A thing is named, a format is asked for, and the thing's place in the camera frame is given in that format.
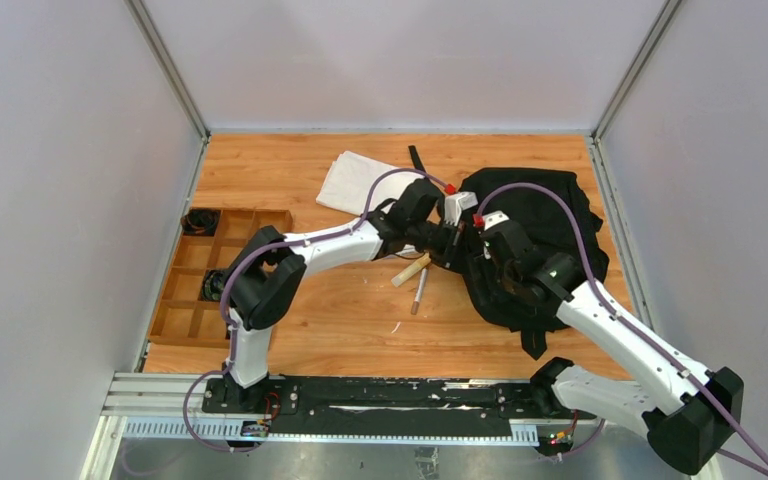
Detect brown capped white marker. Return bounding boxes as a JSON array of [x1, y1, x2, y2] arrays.
[[410, 267, 429, 315]]

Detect black student backpack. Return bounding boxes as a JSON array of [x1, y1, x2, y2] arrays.
[[407, 145, 611, 361]]

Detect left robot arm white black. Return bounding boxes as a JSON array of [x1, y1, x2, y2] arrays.
[[220, 178, 478, 413]]

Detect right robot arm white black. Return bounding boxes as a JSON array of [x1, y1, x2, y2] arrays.
[[476, 212, 744, 475]]

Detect yellow glue stick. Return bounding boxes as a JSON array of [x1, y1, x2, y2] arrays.
[[391, 255, 431, 287]]

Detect folded white cloth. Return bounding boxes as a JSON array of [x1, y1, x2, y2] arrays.
[[316, 151, 422, 216]]

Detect wooden compartment tray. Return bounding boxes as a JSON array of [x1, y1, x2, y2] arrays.
[[147, 208, 293, 348]]

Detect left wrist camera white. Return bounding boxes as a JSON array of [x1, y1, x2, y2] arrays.
[[443, 192, 478, 226]]

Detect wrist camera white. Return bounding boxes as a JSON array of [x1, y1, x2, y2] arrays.
[[481, 210, 509, 231], [443, 192, 478, 226]]

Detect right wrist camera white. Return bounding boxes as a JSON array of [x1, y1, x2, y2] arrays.
[[481, 210, 509, 231]]

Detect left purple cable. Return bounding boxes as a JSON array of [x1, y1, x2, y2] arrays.
[[181, 167, 457, 455]]

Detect coiled dark strap left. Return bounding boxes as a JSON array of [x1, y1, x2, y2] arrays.
[[201, 268, 233, 303]]

